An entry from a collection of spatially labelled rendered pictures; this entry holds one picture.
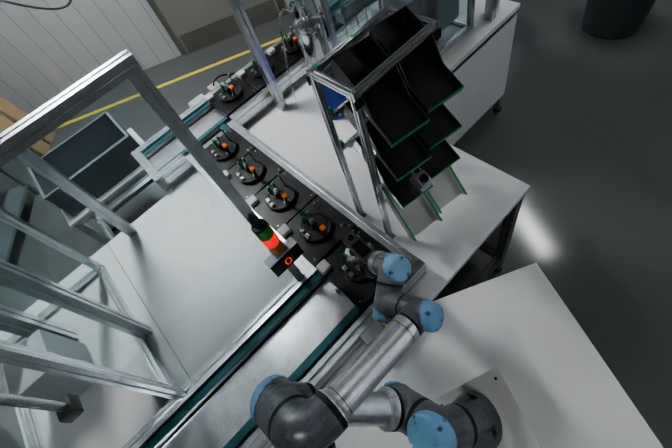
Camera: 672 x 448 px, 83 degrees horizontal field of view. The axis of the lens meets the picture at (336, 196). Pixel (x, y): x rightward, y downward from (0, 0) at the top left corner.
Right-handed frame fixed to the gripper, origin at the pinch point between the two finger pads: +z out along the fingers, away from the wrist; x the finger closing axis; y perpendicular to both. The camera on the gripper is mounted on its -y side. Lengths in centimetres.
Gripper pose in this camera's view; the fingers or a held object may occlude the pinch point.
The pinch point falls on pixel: (352, 252)
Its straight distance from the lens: 139.5
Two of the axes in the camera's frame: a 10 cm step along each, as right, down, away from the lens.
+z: -2.9, 0.6, 9.6
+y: 6.5, 7.4, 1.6
